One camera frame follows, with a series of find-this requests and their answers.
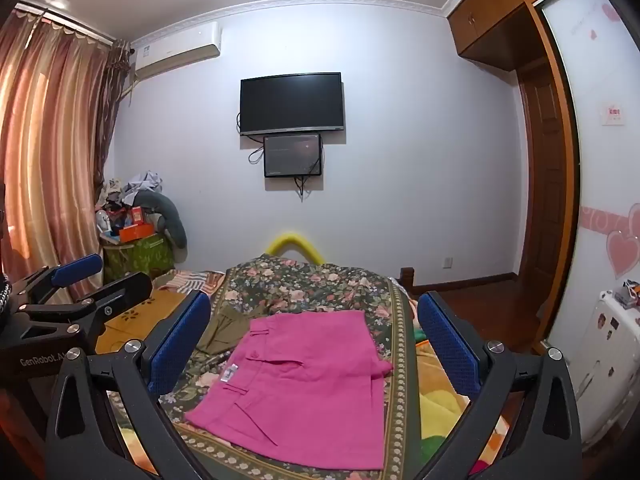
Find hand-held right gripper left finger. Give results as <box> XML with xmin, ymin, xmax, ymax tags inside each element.
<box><xmin>44</xmin><ymin>290</ymin><xmax>231</xmax><ymax>480</ymax></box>

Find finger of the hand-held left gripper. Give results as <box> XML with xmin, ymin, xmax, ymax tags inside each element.
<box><xmin>70</xmin><ymin>272</ymin><xmax>153</xmax><ymax>353</ymax></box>
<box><xmin>10</xmin><ymin>254</ymin><xmax>103</xmax><ymax>307</ymax></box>

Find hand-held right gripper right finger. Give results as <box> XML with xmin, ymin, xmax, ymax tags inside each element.
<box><xmin>415</xmin><ymin>291</ymin><xmax>583</xmax><ymax>480</ymax></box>

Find pink pants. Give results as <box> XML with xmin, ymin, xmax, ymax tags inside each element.
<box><xmin>184</xmin><ymin>310</ymin><xmax>393</xmax><ymax>471</ymax></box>

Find olive green pants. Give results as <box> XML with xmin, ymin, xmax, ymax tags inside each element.
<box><xmin>195</xmin><ymin>305</ymin><xmax>281</xmax><ymax>356</ymax></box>

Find wooden headboard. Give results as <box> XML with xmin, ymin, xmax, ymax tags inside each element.
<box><xmin>95</xmin><ymin>287</ymin><xmax>201</xmax><ymax>356</ymax></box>

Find orange box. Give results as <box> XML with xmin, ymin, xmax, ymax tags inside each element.
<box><xmin>119</xmin><ymin>224</ymin><xmax>158</xmax><ymax>243</ymax></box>

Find striped pink sheet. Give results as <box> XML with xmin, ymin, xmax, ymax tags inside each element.
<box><xmin>160</xmin><ymin>269</ymin><xmax>226</xmax><ymax>293</ymax></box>

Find colourful fleece blanket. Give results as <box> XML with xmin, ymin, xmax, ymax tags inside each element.
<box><xmin>410</xmin><ymin>300</ymin><xmax>501</xmax><ymax>480</ymax></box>

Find pile of clothes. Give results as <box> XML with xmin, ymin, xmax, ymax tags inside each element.
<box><xmin>95</xmin><ymin>170</ymin><xmax>166</xmax><ymax>211</ymax></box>

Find striped pink curtain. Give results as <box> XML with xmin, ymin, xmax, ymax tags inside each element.
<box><xmin>0</xmin><ymin>2</ymin><xmax>133</xmax><ymax>281</ymax></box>

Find floral blanket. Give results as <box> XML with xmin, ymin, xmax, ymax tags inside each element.
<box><xmin>150</xmin><ymin>255</ymin><xmax>426</xmax><ymax>480</ymax></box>

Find yellow foam tube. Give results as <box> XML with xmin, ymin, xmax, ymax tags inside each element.
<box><xmin>265</xmin><ymin>232</ymin><xmax>326</xmax><ymax>263</ymax></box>

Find brown wooden door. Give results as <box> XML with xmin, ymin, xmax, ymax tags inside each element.
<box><xmin>515</xmin><ymin>55</ymin><xmax>576</xmax><ymax>311</ymax></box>

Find pink lettering sticker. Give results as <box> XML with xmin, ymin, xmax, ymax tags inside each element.
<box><xmin>580</xmin><ymin>205</ymin><xmax>632</xmax><ymax>242</ymax></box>

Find pink heart sticker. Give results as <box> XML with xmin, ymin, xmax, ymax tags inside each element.
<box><xmin>606</xmin><ymin>230</ymin><xmax>640</xmax><ymax>279</ymax></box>

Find white air conditioner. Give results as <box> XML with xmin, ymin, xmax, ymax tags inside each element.
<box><xmin>131</xmin><ymin>21</ymin><xmax>222</xmax><ymax>81</ymax></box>

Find white sliding wardrobe door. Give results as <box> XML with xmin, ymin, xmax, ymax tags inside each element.
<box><xmin>542</xmin><ymin>0</ymin><xmax>640</xmax><ymax>341</ymax></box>

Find wooden overhead cabinet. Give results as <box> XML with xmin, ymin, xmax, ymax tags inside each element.
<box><xmin>446</xmin><ymin>0</ymin><xmax>591</xmax><ymax>73</ymax></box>

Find small black wall monitor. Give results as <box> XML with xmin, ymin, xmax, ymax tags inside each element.
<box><xmin>263</xmin><ymin>133</ymin><xmax>323</xmax><ymax>178</ymax></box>

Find black wall television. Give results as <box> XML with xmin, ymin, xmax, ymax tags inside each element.
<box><xmin>240</xmin><ymin>72</ymin><xmax>346</xmax><ymax>137</ymax></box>

